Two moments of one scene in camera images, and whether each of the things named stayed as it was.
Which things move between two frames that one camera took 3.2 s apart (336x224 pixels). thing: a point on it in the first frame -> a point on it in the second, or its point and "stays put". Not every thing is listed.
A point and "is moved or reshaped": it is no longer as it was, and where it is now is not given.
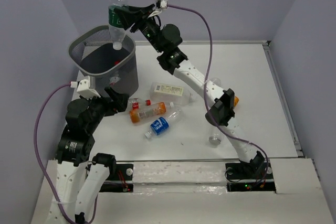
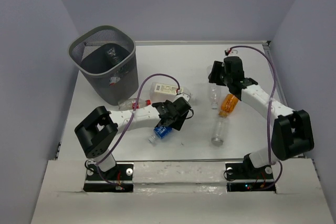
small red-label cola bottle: [135, 103] stays put
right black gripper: [129, 14] -> [214, 75]
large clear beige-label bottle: [167, 93] stays put
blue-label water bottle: [161, 124] is moved or reshaped
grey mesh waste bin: [91, 51] stays put
